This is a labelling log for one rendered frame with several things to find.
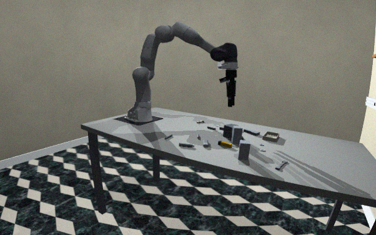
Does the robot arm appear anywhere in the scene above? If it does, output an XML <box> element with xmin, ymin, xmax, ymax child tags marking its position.
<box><xmin>124</xmin><ymin>22</ymin><xmax>238</xmax><ymax>123</ymax></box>

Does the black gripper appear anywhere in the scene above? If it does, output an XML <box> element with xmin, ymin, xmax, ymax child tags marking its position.
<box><xmin>225</xmin><ymin>70</ymin><xmax>237</xmax><ymax>107</ymax></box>

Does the yellow cylinder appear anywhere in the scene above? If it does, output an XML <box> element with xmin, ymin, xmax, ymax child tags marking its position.
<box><xmin>218</xmin><ymin>141</ymin><xmax>232</xmax><ymax>148</ymax></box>

